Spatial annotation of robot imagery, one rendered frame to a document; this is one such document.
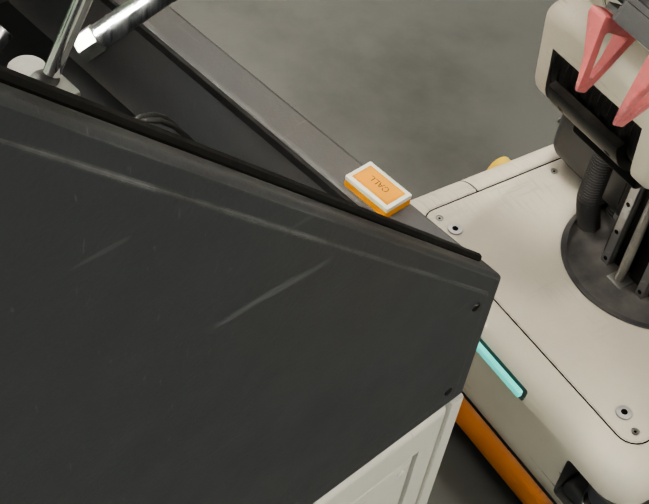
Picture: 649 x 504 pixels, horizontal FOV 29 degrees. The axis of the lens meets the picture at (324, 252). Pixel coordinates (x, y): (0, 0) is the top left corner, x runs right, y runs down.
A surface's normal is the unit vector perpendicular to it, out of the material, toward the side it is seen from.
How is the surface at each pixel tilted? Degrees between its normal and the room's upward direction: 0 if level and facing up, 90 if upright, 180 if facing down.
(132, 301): 90
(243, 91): 0
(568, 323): 0
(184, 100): 90
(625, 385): 0
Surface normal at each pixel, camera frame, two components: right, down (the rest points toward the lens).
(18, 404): 0.68, 0.59
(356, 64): 0.12, -0.67
